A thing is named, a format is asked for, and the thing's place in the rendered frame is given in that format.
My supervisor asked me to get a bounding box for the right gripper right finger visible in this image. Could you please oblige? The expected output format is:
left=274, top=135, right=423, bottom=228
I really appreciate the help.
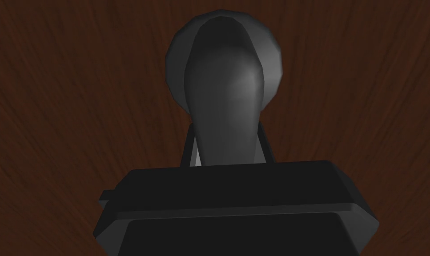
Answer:
left=253, top=120, right=277, bottom=164

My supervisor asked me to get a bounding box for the grey door handle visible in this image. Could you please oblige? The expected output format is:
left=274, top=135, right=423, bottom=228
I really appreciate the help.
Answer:
left=165, top=8, right=284, bottom=167

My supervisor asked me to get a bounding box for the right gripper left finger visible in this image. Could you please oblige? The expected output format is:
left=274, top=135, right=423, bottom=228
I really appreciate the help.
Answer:
left=179, top=122, right=202, bottom=168

